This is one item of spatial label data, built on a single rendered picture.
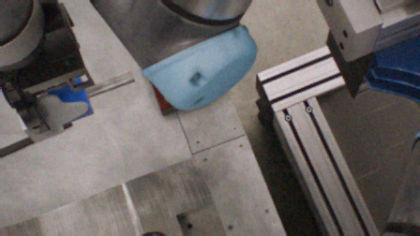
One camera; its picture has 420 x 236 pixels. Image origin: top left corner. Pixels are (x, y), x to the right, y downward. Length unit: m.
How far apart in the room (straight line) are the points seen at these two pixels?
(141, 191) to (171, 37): 0.40
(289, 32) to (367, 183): 0.47
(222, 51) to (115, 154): 0.51
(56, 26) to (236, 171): 0.38
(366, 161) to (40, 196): 0.79
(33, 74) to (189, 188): 0.25
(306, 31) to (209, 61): 1.41
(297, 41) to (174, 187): 1.05
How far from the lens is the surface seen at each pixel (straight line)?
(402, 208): 0.58
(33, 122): 0.80
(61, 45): 0.74
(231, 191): 1.00
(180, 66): 0.54
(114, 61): 1.06
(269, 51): 1.91
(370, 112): 1.66
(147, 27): 0.55
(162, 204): 0.91
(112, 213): 0.92
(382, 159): 1.64
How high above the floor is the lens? 1.79
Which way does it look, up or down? 73 degrees down
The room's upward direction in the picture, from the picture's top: 9 degrees counter-clockwise
